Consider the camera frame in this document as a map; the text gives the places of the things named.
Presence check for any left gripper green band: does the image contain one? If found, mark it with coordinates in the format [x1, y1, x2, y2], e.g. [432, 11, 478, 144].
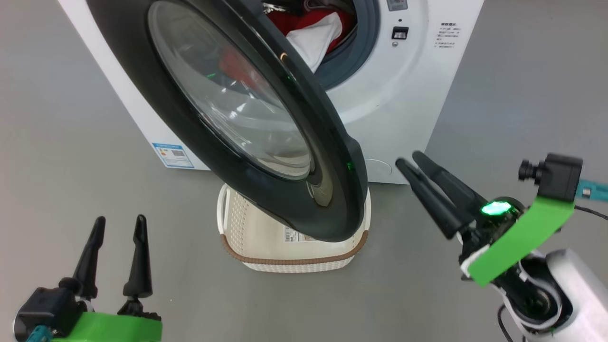
[50, 215, 163, 342]

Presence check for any basket product label sticker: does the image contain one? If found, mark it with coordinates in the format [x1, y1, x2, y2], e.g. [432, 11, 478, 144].
[284, 226, 314, 243]

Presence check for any white cloth garment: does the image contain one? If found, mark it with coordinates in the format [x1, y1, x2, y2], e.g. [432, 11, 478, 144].
[285, 13, 343, 74]

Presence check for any right cable with teal connector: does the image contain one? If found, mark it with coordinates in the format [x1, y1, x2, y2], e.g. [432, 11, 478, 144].
[574, 180, 608, 221]

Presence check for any black round glass washer door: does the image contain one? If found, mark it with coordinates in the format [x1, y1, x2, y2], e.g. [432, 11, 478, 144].
[85, 0, 369, 243]

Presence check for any printed warning text label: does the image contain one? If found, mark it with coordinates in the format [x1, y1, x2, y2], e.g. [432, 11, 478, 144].
[435, 21, 460, 49]

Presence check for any grey rubber door seal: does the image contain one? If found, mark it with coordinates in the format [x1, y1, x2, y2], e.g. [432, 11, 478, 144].
[313, 0, 380, 91]

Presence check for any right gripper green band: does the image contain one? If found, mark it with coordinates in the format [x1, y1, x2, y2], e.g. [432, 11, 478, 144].
[395, 151, 576, 287]

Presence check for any blue energy label sticker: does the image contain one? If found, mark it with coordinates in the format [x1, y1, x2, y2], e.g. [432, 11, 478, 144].
[152, 142, 195, 169]

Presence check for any cream perforated laundry basket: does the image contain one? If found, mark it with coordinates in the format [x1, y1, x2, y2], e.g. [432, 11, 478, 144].
[217, 183, 371, 273]

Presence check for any white front-load washing machine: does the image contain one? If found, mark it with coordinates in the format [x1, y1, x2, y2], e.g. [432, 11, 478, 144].
[57, 0, 485, 185]

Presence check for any red jersey with white stripes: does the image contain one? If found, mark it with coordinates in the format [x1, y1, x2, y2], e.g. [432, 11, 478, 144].
[266, 9, 356, 53]

